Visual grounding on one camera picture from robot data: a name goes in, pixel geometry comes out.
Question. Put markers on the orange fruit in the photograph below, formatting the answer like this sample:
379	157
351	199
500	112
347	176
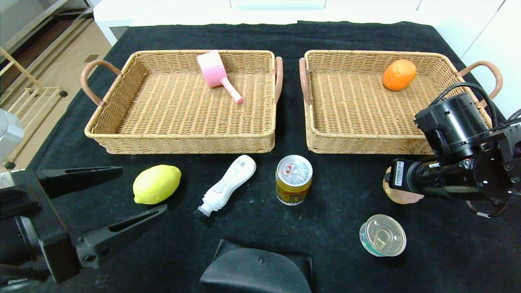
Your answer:
399	75

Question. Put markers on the black leather pouch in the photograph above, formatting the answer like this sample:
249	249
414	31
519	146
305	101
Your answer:
256	270

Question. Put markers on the yellow lemon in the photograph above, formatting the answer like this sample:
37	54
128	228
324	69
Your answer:
156	185

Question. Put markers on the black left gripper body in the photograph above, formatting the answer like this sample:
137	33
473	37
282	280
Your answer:
45	221

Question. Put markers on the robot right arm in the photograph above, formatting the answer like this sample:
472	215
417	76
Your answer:
452	122

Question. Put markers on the grey metal shelf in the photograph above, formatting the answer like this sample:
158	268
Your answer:
24	16

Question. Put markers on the black table cloth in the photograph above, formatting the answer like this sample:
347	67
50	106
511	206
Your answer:
325	228

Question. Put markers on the pink plastic scoop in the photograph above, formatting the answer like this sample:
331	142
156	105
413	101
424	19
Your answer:
212	73

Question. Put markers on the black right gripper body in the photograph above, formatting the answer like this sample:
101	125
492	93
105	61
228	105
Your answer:
399	173

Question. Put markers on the brown cream puff bread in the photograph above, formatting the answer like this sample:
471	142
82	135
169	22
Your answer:
403	198

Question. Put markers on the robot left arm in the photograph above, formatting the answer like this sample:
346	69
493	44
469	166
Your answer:
12	244

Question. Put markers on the golden drink can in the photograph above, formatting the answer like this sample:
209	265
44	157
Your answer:
294	181

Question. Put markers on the green pull-tab tin can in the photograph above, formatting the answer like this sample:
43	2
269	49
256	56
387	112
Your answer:
383	236

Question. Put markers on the beige wooden rack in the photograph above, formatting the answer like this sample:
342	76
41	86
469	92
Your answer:
40	89

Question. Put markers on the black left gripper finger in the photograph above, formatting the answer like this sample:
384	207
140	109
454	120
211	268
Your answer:
81	177
114	236

